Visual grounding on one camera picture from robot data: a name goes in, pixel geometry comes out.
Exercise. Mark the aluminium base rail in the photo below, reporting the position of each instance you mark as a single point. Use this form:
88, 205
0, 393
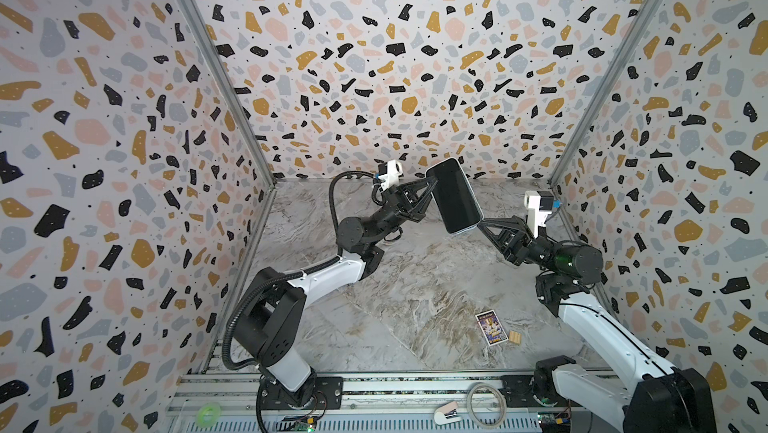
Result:
489, 401

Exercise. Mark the purple playing card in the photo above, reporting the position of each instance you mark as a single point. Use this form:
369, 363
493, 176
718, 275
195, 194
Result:
491, 327

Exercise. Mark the small wooden block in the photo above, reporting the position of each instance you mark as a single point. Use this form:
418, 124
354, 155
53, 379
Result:
515, 337

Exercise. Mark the aluminium corner post left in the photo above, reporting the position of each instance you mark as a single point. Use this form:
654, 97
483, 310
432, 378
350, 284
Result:
209, 52

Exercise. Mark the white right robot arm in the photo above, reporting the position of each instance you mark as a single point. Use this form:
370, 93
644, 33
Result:
652, 394

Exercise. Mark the aluminium corner post right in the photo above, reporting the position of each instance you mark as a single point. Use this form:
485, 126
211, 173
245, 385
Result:
623, 55

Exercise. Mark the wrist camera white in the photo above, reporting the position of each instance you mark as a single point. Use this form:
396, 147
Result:
389, 174
540, 205

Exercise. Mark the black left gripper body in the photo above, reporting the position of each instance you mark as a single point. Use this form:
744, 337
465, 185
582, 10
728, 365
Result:
392, 211

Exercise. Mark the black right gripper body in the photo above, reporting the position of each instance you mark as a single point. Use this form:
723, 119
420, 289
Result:
516, 241

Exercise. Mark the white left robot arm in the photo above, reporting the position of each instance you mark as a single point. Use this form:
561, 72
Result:
262, 329

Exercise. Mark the white pink stapler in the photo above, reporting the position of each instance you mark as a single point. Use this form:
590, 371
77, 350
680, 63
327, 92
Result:
447, 414

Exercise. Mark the aluminium corner post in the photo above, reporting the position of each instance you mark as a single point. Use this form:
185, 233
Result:
623, 55
209, 52

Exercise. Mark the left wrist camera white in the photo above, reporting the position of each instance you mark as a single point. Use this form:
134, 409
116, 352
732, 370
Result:
389, 174

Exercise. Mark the green tape roll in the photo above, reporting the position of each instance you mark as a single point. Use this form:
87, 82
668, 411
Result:
208, 415

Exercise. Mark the phone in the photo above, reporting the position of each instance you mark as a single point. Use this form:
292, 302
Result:
454, 197

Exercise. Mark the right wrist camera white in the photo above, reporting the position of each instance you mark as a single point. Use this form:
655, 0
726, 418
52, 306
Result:
540, 205

